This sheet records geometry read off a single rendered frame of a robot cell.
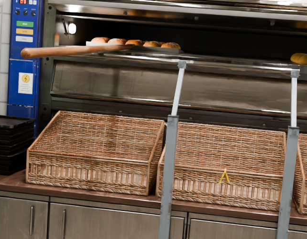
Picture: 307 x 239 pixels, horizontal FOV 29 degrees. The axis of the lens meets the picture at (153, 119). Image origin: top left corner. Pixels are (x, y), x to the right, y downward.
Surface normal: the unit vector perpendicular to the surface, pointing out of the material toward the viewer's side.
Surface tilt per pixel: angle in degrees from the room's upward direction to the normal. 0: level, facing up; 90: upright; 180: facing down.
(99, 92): 70
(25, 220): 90
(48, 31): 90
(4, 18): 90
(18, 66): 90
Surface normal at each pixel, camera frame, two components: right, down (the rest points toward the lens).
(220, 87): -0.11, -0.22
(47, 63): -0.14, 0.12
